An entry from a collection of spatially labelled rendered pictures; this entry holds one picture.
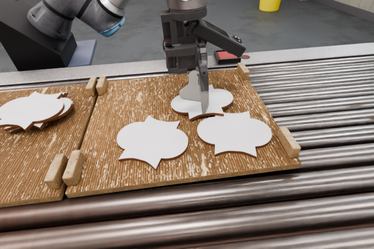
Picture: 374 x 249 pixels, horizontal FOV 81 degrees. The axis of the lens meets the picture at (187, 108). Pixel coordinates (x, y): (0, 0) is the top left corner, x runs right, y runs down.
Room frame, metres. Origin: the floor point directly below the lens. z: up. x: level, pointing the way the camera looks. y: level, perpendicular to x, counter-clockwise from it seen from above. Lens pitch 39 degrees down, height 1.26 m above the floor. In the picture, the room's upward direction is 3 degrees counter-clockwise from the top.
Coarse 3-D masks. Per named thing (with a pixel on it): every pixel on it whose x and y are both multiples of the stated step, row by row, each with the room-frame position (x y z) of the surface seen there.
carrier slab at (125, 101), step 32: (128, 96) 0.46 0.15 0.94; (160, 96) 0.46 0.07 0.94; (256, 96) 0.43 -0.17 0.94; (96, 128) 0.35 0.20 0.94; (192, 128) 0.33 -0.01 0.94; (96, 160) 0.26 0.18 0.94; (192, 160) 0.25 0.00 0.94; (224, 160) 0.24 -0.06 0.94; (256, 160) 0.24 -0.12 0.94; (288, 160) 0.24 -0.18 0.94; (96, 192) 0.20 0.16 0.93
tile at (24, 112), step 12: (36, 96) 0.44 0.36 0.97; (48, 96) 0.44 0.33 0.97; (60, 96) 0.44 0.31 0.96; (0, 108) 0.40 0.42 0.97; (12, 108) 0.39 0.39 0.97; (24, 108) 0.39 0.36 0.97; (36, 108) 0.39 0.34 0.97; (48, 108) 0.39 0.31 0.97; (60, 108) 0.38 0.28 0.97; (0, 120) 0.36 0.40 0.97; (12, 120) 0.35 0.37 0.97; (24, 120) 0.35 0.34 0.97; (36, 120) 0.35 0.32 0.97; (48, 120) 0.35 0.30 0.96
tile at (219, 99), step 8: (176, 96) 0.44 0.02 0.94; (216, 96) 0.42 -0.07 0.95; (224, 96) 0.42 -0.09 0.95; (232, 96) 0.41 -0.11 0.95; (176, 104) 0.40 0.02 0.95; (184, 104) 0.40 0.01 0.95; (192, 104) 0.40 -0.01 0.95; (200, 104) 0.39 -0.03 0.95; (216, 104) 0.39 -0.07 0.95; (224, 104) 0.38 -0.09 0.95; (176, 112) 0.38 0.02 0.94; (184, 112) 0.37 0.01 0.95; (192, 112) 0.37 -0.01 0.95; (200, 112) 0.37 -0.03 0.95; (208, 112) 0.36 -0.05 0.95; (216, 112) 0.36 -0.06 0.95; (192, 120) 0.35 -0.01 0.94
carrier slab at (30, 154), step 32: (0, 96) 0.50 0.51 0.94; (96, 96) 0.48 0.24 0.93; (0, 128) 0.37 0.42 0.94; (32, 128) 0.36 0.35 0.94; (64, 128) 0.35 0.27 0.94; (0, 160) 0.28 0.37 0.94; (32, 160) 0.27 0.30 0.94; (0, 192) 0.21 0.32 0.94; (32, 192) 0.20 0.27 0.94; (64, 192) 0.21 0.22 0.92
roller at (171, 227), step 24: (168, 216) 0.16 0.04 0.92; (192, 216) 0.16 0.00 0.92; (216, 216) 0.15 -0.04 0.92; (240, 216) 0.15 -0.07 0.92; (264, 216) 0.15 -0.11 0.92; (288, 216) 0.15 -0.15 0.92; (312, 216) 0.15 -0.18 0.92; (336, 216) 0.15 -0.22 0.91; (360, 216) 0.14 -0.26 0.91; (0, 240) 0.14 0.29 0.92; (24, 240) 0.13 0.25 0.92; (48, 240) 0.13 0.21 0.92; (72, 240) 0.13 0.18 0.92; (96, 240) 0.13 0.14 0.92; (120, 240) 0.13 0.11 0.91; (144, 240) 0.13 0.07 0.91; (168, 240) 0.13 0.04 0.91; (192, 240) 0.13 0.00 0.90
